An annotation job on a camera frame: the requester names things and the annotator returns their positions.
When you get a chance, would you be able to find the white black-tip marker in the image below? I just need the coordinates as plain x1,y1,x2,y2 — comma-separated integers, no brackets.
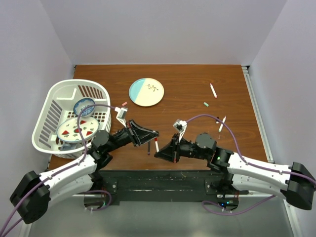
218,116,227,133

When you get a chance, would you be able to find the purple pen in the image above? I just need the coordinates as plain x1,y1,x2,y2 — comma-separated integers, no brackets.
147,141,151,156

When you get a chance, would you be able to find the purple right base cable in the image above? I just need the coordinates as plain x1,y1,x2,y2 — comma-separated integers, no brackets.
201,194,276,217

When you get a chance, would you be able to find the aluminium frame rail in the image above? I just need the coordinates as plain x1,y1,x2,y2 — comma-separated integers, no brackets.
241,66,275,163

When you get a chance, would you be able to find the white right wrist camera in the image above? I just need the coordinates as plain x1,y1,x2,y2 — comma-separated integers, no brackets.
173,119,187,141

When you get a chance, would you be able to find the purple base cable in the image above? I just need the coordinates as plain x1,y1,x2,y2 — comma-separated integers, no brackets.
201,194,276,217
83,189,113,212

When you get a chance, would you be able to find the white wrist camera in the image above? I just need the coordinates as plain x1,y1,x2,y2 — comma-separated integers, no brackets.
115,107,128,127
173,119,187,141

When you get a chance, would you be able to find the cream and teal plate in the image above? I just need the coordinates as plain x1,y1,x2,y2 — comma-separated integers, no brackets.
129,78,164,107

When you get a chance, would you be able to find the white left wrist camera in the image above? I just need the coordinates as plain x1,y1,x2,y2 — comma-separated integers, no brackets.
115,107,128,127

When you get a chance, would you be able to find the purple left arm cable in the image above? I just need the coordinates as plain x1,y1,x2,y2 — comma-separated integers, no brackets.
0,103,117,237

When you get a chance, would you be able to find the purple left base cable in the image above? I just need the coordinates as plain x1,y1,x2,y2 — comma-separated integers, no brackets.
83,189,113,212

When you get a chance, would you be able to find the blue patterned bowl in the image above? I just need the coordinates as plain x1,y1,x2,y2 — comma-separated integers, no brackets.
73,98,95,117

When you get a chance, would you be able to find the red marker pen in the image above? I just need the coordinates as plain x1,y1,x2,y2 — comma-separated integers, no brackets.
154,138,159,152

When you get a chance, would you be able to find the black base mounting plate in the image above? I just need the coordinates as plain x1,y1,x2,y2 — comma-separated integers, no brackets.
74,169,250,207

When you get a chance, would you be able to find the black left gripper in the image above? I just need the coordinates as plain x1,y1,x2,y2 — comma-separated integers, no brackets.
106,120,159,153

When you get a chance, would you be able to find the pink marker pen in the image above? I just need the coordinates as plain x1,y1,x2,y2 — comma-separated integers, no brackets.
210,83,218,98

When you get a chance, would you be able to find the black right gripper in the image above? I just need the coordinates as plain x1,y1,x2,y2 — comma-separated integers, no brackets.
155,132,209,162

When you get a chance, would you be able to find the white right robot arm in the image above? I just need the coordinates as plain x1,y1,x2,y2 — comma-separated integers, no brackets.
155,133,316,210

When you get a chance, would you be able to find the watermelon patterned plate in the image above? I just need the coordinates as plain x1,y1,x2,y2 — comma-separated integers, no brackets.
57,117,99,144

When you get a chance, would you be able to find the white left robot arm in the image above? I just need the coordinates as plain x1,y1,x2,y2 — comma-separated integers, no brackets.
9,120,159,224

